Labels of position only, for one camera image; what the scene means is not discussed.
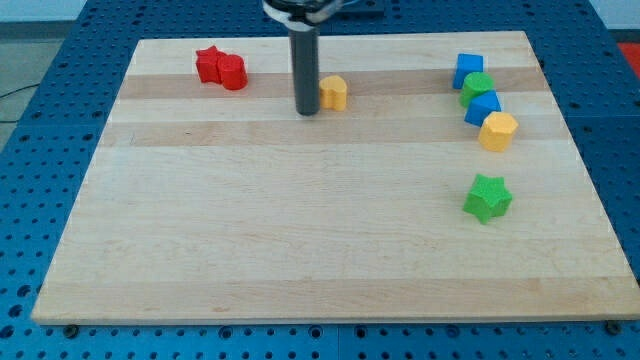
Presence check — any yellow heart block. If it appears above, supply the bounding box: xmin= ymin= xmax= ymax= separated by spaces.
xmin=319 ymin=75 xmax=348 ymax=111

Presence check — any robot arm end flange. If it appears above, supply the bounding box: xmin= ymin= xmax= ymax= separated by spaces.
xmin=262 ymin=0 xmax=344 ymax=26

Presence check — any wooden board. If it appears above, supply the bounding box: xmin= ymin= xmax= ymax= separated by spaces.
xmin=32 ymin=31 xmax=639 ymax=325

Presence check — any red cylinder block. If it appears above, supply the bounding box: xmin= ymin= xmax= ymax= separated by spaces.
xmin=217 ymin=54 xmax=248 ymax=91

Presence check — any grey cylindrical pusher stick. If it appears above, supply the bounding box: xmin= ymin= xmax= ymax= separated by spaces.
xmin=289 ymin=27 xmax=320 ymax=116

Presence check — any red star block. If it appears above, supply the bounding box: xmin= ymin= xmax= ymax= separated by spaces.
xmin=195 ymin=46 xmax=226 ymax=84

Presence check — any green star block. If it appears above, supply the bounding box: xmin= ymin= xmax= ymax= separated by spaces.
xmin=463 ymin=174 xmax=513 ymax=225

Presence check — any blue cube block lower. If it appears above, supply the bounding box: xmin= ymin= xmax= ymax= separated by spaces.
xmin=464 ymin=90 xmax=502 ymax=127

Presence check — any blue cube block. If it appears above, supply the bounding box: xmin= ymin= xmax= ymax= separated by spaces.
xmin=452 ymin=53 xmax=484 ymax=90
xmin=464 ymin=90 xmax=502 ymax=127

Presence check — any yellow hexagon block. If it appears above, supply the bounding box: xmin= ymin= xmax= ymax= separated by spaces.
xmin=478 ymin=111 xmax=519 ymax=152

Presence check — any green cylinder block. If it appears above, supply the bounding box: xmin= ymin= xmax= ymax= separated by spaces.
xmin=459 ymin=72 xmax=495 ymax=108

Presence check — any blue cube block upper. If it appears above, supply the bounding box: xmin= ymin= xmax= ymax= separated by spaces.
xmin=452 ymin=53 xmax=484 ymax=90

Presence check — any black cable on floor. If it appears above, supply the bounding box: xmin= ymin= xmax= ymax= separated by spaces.
xmin=0 ymin=82 xmax=40 ymax=125

